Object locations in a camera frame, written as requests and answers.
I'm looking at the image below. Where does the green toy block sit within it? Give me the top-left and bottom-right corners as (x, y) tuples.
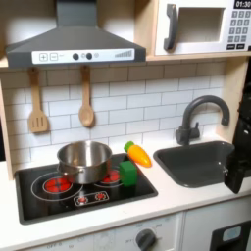
(119, 160), (138, 187)

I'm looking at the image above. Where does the dark grey sink basin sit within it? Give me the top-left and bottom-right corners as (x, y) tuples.
(153, 140), (239, 189)

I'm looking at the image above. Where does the dark grey tap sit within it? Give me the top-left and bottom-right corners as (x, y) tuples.
(175, 94), (231, 146)

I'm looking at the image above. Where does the orange toy carrot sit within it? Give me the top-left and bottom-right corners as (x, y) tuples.
(124, 140), (153, 169)

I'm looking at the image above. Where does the grey oven knob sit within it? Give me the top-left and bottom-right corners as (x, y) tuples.
(135, 228), (157, 251)

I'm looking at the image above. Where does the white toy microwave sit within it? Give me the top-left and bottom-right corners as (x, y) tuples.
(154, 0), (251, 57)

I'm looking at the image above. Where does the steel pot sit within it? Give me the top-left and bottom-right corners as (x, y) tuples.
(57, 140), (114, 185)

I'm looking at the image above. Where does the wooden spoon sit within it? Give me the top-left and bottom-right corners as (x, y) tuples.
(77, 65), (96, 127)

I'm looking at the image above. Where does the black toy stove top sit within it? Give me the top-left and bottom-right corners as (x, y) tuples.
(14, 152), (159, 226)

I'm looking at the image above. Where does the grey range hood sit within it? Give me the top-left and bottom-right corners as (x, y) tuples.
(5, 0), (147, 69)

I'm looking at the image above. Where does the slotted wooden spatula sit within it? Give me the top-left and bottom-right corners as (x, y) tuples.
(27, 67), (50, 134)

